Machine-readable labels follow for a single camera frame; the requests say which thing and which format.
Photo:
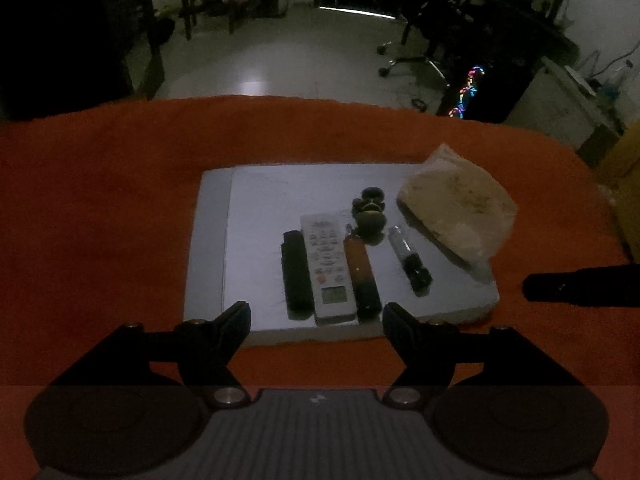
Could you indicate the white cabinet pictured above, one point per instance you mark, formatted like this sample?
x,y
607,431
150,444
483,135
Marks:
x,y
560,105

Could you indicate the dark wooden furniture frame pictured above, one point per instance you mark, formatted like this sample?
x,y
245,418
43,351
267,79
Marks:
x,y
135,35

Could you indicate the black desk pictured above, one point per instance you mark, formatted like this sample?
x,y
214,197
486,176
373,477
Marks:
x,y
520,30

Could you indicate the clear plastic bag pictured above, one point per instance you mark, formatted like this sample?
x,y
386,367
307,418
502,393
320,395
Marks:
x,y
460,205

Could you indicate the orange and black lighter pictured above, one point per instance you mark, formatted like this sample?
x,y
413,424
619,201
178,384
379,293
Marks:
x,y
361,272

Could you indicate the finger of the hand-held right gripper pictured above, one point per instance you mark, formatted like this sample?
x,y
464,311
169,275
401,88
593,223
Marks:
x,y
575,287

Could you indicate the black remote control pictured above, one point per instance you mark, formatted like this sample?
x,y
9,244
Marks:
x,y
297,275

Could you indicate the white remote control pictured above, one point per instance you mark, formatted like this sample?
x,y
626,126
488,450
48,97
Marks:
x,y
327,265

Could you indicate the computer case with coloured lights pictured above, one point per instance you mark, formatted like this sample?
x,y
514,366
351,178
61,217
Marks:
x,y
467,90

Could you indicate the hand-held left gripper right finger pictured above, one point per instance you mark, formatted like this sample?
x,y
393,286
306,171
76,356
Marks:
x,y
393,317

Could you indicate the silver and black marker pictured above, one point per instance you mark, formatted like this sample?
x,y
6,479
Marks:
x,y
410,260

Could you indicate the yellow wooden cabinet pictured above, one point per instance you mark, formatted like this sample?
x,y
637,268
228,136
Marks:
x,y
625,180

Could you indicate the black office chair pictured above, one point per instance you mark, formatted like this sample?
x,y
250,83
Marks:
x,y
415,25

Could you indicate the white foam board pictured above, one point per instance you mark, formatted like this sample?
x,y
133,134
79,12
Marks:
x,y
260,220

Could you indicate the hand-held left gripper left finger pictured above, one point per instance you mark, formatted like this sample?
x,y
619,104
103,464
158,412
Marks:
x,y
239,317

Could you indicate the orange blanket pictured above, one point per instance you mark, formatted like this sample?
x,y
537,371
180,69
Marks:
x,y
100,210

